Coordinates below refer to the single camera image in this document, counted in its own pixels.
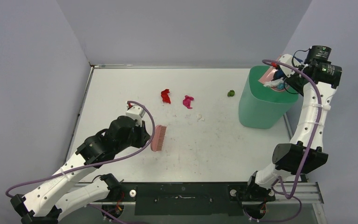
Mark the red paper scrap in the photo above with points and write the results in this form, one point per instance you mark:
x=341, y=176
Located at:
x=165, y=96

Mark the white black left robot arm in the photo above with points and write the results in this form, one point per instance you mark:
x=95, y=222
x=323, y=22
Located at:
x=52, y=200

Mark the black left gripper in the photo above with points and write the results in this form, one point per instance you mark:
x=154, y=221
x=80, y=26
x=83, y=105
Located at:
x=144, y=136

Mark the white paper scrap left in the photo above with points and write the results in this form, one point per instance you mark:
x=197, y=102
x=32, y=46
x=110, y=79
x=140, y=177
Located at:
x=273, y=83

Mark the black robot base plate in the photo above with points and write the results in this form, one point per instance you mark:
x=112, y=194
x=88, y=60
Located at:
x=187, y=198

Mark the small white paper scrap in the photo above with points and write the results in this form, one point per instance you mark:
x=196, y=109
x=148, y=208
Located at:
x=200, y=117

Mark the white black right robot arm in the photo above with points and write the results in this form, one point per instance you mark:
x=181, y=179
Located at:
x=316, y=79

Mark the green paper scrap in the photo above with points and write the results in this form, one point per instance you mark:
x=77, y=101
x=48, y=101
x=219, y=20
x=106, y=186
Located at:
x=231, y=93

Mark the long dark blue paper scrap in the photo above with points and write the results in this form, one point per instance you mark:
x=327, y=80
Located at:
x=278, y=75

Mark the pink dustpan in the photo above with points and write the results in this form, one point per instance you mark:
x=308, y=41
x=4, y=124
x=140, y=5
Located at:
x=268, y=76

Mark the pink hand broom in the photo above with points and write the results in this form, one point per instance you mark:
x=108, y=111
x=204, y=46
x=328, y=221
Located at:
x=158, y=139

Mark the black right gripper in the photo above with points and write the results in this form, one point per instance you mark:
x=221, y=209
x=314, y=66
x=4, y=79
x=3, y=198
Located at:
x=289, y=81

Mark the green plastic waste bin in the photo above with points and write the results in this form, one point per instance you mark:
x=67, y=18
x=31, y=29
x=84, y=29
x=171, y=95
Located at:
x=260, y=106

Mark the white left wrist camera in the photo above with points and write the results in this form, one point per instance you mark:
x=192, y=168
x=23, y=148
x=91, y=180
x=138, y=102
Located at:
x=136, y=113

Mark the magenta paper scrap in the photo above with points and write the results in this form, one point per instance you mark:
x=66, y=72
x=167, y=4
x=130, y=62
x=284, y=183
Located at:
x=187, y=101

